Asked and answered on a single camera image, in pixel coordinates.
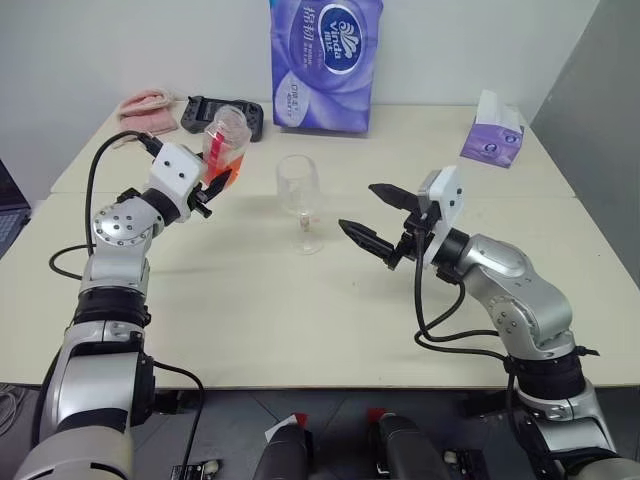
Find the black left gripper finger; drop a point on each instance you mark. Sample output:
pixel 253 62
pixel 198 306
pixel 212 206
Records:
pixel 219 184

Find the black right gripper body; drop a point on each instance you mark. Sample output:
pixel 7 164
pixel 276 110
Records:
pixel 412 240

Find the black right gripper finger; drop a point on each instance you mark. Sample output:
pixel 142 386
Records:
pixel 367 237
pixel 397 197

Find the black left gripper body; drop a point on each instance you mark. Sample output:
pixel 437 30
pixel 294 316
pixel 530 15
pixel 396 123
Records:
pixel 202 200

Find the plastic bottle with orange liquid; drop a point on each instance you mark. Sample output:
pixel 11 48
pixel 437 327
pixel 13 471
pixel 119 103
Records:
pixel 227 130

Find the clear wine glass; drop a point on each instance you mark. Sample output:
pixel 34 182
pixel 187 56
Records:
pixel 297 185

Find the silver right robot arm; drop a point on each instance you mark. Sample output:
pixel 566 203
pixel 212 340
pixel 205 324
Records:
pixel 505 265

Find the black handheld game controller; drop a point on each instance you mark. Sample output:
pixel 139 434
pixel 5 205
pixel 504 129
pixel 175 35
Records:
pixel 197 115

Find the pink folded towel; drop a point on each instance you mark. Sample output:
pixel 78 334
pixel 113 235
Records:
pixel 147 112

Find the small purple tissue box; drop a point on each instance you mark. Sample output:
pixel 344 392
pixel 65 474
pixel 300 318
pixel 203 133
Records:
pixel 490 142

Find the large purple Vinda tissue pack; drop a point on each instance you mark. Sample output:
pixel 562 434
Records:
pixel 325 85

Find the red tag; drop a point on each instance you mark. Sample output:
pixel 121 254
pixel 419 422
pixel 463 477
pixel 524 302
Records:
pixel 376 415
pixel 302 420

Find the black clamp block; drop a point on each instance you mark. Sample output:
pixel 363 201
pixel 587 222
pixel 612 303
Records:
pixel 480 406
pixel 167 402

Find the dark laptop computer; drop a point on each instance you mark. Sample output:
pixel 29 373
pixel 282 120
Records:
pixel 10 220

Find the dark rounded shape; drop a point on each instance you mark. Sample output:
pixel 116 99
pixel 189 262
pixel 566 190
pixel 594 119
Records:
pixel 410 450
pixel 287 455

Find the white paper sheet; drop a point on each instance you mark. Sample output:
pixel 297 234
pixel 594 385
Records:
pixel 277 431

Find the black box with white knob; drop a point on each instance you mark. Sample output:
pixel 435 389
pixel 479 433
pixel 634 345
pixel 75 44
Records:
pixel 460 465
pixel 195 470

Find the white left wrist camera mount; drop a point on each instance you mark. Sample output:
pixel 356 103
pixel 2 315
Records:
pixel 172 167

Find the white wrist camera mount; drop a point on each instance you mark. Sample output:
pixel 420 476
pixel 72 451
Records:
pixel 447 200
pixel 172 167

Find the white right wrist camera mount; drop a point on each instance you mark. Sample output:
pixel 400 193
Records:
pixel 447 200

